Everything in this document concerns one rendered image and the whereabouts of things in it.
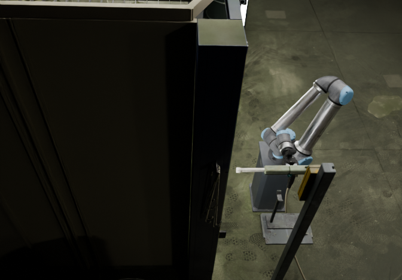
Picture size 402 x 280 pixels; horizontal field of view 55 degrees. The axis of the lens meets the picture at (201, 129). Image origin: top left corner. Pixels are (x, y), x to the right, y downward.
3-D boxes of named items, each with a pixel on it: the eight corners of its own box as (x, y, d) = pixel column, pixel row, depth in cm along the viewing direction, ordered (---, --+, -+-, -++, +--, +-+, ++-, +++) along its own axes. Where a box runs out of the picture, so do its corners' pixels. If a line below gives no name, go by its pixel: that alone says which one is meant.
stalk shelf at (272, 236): (265, 245, 250) (265, 243, 248) (261, 214, 265) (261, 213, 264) (312, 244, 251) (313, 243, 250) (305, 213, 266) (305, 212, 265)
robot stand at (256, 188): (279, 184, 377) (294, 141, 330) (285, 212, 356) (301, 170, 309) (248, 184, 375) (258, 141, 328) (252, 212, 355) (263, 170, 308)
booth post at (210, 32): (210, 286, 306) (247, 46, 139) (188, 287, 306) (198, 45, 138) (209, 265, 319) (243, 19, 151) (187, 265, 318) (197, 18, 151)
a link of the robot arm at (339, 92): (292, 155, 309) (344, 78, 266) (307, 170, 299) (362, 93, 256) (279, 157, 300) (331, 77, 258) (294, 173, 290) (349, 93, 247)
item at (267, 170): (305, 183, 257) (314, 163, 240) (307, 189, 254) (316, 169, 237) (233, 183, 256) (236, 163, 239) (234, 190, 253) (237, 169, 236)
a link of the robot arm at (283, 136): (287, 137, 274) (290, 128, 267) (290, 151, 265) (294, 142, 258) (274, 137, 273) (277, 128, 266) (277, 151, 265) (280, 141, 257)
